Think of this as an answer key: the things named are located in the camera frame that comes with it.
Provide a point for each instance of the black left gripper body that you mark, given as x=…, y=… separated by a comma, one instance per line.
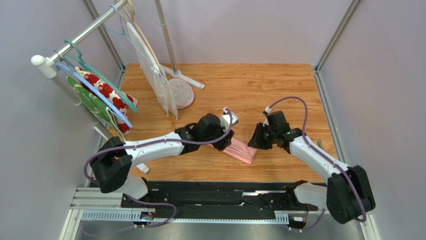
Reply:
x=218, y=133

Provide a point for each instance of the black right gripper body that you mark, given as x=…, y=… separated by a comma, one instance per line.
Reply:
x=262, y=136

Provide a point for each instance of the pink cloth napkin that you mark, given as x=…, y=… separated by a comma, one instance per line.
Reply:
x=236, y=149

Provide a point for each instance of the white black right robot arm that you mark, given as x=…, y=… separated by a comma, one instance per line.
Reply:
x=347, y=194

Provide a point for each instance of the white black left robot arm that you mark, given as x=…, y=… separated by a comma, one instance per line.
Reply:
x=112, y=164

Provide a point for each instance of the beige hanger with white cloth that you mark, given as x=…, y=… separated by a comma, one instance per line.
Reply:
x=162, y=92

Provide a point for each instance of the green patterned cloth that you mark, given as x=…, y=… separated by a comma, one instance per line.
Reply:
x=95, y=105

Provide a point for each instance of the red floral white cloth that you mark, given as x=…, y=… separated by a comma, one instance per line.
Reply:
x=108, y=92

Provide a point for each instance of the light blue thin hanger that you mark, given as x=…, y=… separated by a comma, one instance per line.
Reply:
x=142, y=53

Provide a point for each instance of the blue plastic hanger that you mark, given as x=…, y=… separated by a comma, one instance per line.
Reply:
x=61, y=67

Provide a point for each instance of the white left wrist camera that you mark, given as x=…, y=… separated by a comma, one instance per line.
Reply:
x=228, y=119

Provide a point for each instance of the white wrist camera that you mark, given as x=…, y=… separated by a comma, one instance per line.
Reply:
x=269, y=120
x=228, y=119

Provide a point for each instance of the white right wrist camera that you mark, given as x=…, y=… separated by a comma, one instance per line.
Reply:
x=269, y=120

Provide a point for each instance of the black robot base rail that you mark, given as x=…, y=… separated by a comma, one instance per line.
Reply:
x=215, y=200

